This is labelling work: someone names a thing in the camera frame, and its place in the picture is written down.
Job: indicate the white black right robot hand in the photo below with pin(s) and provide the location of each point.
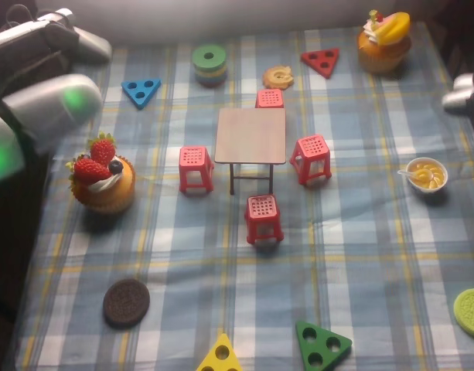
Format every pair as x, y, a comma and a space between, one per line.
462, 90

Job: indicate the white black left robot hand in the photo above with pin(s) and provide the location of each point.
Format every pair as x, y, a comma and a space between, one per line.
35, 42

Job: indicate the white bowl with spoon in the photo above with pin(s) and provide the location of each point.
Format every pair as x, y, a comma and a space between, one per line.
428, 175

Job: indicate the red stool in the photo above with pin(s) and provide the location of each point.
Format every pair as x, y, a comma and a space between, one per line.
269, 98
311, 152
263, 214
195, 162

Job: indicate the red stool back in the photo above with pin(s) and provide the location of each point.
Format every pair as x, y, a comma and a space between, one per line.
269, 98

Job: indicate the small brown toy table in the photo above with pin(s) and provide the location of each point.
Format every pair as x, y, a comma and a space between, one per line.
251, 135

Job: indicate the red stool front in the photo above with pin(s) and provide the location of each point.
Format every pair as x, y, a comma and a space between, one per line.
263, 214

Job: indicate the toy cupcake with orange slice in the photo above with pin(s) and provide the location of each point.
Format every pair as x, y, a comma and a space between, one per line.
384, 48

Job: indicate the blue triangle block with holes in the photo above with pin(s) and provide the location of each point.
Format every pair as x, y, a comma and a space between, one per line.
140, 90

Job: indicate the red triangle block with holes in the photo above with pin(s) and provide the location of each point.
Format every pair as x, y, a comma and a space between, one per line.
321, 62

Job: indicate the toy cupcake with strawberries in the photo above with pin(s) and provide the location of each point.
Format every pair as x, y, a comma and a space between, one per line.
103, 181

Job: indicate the beige swirl toy cookie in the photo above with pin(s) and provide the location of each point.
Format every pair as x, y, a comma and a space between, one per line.
278, 77

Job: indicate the green sandwich toy cookie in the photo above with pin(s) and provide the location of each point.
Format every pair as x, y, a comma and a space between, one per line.
471, 313

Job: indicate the chocolate sandwich toy cookie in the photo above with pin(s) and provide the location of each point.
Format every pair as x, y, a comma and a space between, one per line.
126, 302

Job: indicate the green triangle block with holes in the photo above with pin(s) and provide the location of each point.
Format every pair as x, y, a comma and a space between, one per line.
319, 346

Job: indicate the blue plaid table cloth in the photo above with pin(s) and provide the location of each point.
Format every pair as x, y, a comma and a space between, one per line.
236, 278

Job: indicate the yellow triangle block with holes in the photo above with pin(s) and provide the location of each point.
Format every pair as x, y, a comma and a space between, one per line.
220, 355

